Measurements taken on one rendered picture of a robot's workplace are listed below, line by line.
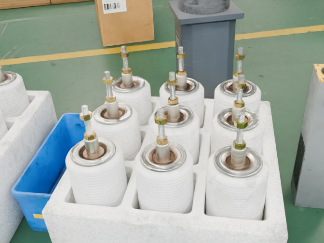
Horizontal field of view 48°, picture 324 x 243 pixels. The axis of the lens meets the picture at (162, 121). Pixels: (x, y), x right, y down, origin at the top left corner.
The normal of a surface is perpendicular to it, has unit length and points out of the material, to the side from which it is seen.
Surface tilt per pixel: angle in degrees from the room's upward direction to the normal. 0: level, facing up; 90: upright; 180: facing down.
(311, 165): 90
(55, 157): 88
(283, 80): 0
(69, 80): 0
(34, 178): 88
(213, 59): 90
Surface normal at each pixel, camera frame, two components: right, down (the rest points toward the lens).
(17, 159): 0.99, 0.02
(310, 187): -0.17, 0.55
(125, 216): -0.06, -0.83
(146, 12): 0.18, 0.54
